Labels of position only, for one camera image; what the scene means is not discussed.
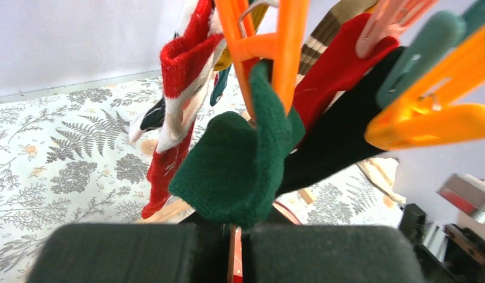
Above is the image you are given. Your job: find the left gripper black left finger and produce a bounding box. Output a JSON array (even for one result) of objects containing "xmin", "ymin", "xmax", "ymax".
[{"xmin": 27, "ymin": 223, "xmax": 197, "ymax": 282}]

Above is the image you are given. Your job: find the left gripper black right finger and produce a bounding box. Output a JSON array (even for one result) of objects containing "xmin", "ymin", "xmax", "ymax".
[{"xmin": 250, "ymin": 224, "xmax": 425, "ymax": 282}]

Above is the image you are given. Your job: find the dark green knit sock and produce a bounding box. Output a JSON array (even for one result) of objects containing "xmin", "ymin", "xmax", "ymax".
[{"xmin": 169, "ymin": 60, "xmax": 305, "ymax": 229}]

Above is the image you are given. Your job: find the red snowflake sock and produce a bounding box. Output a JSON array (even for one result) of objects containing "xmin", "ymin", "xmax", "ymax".
[{"xmin": 293, "ymin": 13, "xmax": 399, "ymax": 133}]

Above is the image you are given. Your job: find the red santa sock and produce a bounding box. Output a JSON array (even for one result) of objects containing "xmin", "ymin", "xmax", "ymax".
[{"xmin": 141, "ymin": 1, "xmax": 225, "ymax": 219}]

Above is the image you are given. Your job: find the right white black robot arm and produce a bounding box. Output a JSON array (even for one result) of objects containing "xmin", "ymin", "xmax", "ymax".
[{"xmin": 398, "ymin": 173, "xmax": 485, "ymax": 282}]

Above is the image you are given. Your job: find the pink plastic laundry basket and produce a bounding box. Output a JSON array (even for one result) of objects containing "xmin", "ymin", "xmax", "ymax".
[{"xmin": 226, "ymin": 200, "xmax": 302, "ymax": 283}]

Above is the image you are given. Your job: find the wooden clothes rack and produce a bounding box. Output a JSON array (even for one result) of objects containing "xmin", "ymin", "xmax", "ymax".
[{"xmin": 298, "ymin": 188, "xmax": 316, "ymax": 205}]

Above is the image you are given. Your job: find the floral patterned floor mat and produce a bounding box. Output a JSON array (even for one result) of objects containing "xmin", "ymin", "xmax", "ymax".
[{"xmin": 0, "ymin": 77, "xmax": 402, "ymax": 282}]

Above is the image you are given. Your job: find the beige cloth pile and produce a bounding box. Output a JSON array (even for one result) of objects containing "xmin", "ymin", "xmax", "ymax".
[{"xmin": 356, "ymin": 157, "xmax": 406, "ymax": 204}]

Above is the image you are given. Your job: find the black white striped sock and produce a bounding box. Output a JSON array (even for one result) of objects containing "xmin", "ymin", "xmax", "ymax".
[{"xmin": 128, "ymin": 98, "xmax": 166, "ymax": 143}]

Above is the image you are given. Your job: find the teal sock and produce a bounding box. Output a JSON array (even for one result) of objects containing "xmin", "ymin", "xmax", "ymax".
[{"xmin": 210, "ymin": 65, "xmax": 232, "ymax": 106}]

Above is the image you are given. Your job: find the yellow orange clothes peg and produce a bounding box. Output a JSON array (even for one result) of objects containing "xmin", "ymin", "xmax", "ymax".
[{"xmin": 364, "ymin": 24, "xmax": 485, "ymax": 151}]

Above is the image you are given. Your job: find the brown white striped sock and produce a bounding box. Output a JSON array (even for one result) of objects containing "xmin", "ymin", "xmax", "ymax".
[{"xmin": 296, "ymin": 0, "xmax": 378, "ymax": 82}]

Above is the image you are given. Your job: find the pink clothes peg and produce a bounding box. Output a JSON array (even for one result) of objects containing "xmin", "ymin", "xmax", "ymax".
[{"xmin": 355, "ymin": 0, "xmax": 438, "ymax": 59}]

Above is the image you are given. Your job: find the teal clothes peg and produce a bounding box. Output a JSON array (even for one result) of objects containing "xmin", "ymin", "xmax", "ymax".
[{"xmin": 375, "ymin": 0, "xmax": 485, "ymax": 109}]

